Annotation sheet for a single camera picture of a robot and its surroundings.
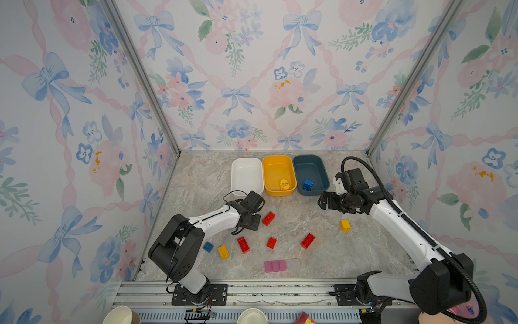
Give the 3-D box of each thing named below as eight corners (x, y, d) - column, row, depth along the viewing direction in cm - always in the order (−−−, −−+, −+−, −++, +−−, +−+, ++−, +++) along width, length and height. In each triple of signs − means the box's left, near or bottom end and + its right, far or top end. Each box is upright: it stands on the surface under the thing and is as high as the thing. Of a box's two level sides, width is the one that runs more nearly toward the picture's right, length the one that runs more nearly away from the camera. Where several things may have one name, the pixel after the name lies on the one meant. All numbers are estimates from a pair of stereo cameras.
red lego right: (300, 244, 88) (301, 242, 86) (307, 234, 91) (308, 232, 89) (307, 250, 87) (308, 248, 85) (315, 239, 90) (316, 237, 88)
